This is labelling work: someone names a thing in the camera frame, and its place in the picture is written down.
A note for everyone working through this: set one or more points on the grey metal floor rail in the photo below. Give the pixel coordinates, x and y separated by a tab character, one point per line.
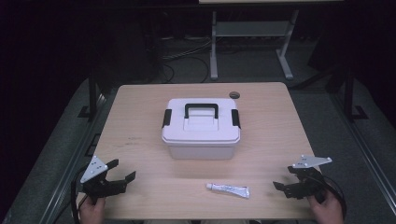
367	155
71	168

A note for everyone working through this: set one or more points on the white plastic storage box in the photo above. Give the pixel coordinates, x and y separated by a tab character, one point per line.
201	152

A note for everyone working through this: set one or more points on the white metal-frame table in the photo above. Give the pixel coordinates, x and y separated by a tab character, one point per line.
250	28

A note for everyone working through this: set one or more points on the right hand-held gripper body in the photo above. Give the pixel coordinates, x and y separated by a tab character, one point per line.
306	186

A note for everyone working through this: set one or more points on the person's left hand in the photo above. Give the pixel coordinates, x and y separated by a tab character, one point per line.
91	211

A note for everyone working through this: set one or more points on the black metal stand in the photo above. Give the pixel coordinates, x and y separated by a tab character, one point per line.
349	93
92	93

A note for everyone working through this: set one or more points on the white ointment tube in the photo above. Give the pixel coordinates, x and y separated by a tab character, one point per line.
229	189

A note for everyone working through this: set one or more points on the person's right hand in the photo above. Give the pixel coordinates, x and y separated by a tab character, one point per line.
327	210

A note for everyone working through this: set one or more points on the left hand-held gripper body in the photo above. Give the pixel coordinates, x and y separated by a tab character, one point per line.
99	186

